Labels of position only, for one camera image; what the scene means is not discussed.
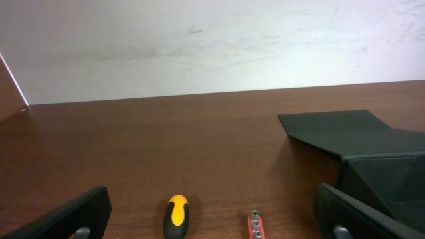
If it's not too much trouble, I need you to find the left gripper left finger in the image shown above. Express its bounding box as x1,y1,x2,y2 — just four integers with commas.
3,186,112,239

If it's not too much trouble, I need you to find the yellow black screwdriver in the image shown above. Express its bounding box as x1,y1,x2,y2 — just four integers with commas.
163,195,189,239

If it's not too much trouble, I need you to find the orange socket bit rail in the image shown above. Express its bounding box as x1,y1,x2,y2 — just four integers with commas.
247,210,265,239

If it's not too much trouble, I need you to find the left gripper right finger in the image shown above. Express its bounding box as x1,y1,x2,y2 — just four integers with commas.
313,183,424,239

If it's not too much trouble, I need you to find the black open box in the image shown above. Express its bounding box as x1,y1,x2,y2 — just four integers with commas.
278,110,424,232

